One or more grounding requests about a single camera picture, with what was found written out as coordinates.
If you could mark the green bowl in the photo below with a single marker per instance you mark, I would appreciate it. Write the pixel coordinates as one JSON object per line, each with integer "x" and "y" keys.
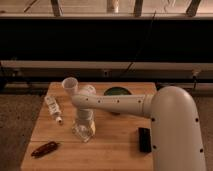
{"x": 117, "y": 91}

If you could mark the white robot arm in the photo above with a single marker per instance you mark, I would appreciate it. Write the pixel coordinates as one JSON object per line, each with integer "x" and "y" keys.
{"x": 176, "y": 137}

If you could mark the black rectangular block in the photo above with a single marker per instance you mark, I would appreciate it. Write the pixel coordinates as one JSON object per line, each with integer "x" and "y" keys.
{"x": 144, "y": 140}

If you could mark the wall power outlet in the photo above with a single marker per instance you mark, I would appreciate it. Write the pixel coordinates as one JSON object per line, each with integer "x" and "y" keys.
{"x": 105, "y": 73}

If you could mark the reddish brown sausage toy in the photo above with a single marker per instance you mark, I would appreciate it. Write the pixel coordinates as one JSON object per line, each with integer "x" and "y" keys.
{"x": 45, "y": 149}

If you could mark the white sponge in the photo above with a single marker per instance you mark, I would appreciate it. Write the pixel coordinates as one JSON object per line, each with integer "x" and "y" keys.
{"x": 81, "y": 132}

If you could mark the white plastic bottle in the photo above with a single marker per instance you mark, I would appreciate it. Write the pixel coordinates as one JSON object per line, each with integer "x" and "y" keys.
{"x": 54, "y": 109}

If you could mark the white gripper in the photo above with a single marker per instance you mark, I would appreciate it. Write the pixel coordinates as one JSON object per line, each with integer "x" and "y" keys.
{"x": 84, "y": 117}

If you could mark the white paper cup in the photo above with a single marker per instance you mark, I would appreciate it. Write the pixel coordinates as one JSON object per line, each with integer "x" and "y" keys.
{"x": 70, "y": 85}

